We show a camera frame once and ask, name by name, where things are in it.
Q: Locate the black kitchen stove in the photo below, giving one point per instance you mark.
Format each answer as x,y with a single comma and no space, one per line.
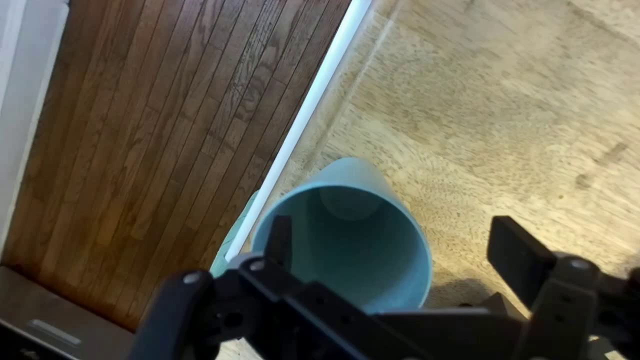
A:
61,320

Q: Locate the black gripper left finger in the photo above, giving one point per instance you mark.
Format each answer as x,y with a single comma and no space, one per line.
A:
233,313

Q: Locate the teal plastic cup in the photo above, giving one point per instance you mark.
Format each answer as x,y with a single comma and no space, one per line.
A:
352,246

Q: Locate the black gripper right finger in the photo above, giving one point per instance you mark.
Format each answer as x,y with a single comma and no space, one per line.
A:
567,293

